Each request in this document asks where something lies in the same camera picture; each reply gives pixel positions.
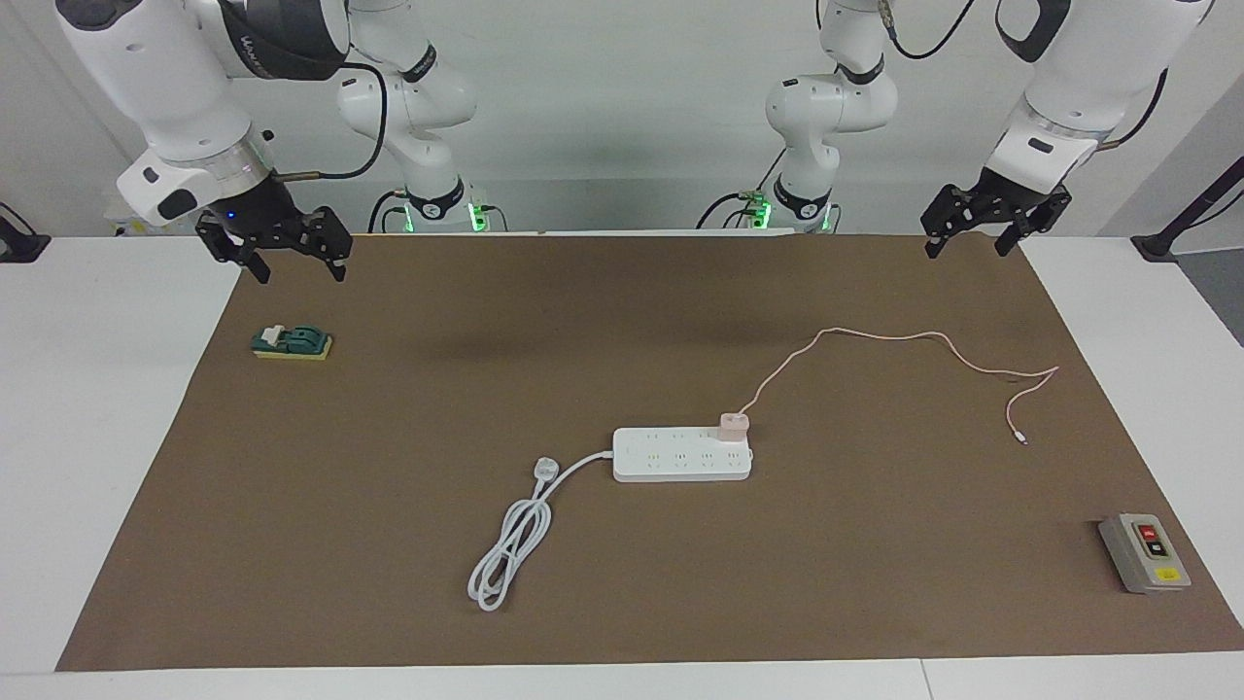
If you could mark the green knife switch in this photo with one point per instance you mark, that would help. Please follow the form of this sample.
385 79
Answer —
296 340

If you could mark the grey push-button switch box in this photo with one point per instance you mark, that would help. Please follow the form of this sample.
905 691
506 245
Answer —
1142 554

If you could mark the black table clamp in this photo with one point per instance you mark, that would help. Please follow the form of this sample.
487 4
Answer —
19 245

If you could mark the brown table mat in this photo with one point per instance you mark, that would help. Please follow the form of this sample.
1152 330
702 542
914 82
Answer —
777 564

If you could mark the black stand with pole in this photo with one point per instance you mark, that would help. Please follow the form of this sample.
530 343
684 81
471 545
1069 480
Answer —
1157 245

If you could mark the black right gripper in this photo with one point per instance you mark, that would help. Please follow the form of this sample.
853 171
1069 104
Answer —
262 219

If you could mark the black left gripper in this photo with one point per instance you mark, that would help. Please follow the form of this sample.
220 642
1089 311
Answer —
991 199

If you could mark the white background box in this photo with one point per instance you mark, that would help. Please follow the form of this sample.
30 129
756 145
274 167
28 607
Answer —
131 229

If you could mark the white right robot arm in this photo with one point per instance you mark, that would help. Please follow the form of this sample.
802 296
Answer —
175 87

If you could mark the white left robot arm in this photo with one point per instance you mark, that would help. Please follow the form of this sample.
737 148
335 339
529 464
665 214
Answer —
1098 68

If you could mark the white power strip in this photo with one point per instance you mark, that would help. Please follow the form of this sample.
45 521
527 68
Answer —
671 457

